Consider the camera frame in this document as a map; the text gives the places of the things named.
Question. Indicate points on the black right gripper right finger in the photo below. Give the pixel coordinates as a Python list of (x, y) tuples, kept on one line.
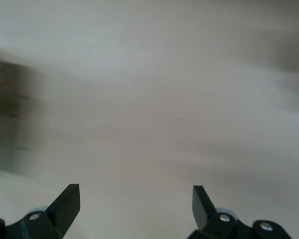
[(201, 209)]

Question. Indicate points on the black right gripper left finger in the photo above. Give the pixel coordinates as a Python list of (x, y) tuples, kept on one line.
[(64, 206)]

